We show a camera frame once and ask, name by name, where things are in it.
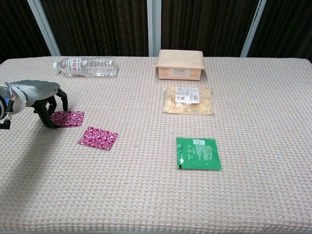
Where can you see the black and grey left robot hand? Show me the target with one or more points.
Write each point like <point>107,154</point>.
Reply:
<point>36,91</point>

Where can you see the white and silver left robot arm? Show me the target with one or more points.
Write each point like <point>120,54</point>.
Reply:
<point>9,102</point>

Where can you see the clear plastic water bottle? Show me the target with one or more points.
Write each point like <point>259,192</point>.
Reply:
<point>87,66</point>

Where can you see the dark brown curtain panel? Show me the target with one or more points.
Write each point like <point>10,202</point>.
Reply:
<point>207,24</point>
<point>97,26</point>
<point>14,26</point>
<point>287,26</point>

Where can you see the beige face tissue pack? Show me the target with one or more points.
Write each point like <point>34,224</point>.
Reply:
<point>180,62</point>

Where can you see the clear bag of yellow snacks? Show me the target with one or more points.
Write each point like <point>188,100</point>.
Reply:
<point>189,101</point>

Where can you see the beige woven tablecloth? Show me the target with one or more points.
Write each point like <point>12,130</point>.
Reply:
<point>156,190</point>

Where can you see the green foil sachet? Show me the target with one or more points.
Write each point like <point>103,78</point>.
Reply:
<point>198,153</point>

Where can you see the grey metal frame post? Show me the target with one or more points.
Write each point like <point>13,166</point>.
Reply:
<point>153,26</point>
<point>44,26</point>
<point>253,26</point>

